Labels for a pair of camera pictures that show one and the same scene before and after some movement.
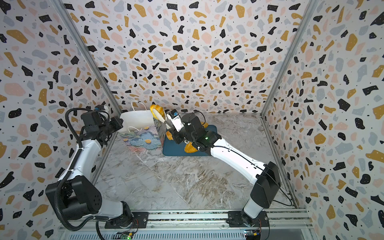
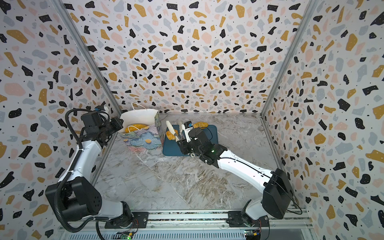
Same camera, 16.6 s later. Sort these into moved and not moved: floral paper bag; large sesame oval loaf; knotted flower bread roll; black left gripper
Moved: large sesame oval loaf
Not moved: black left gripper; knotted flower bread roll; floral paper bag
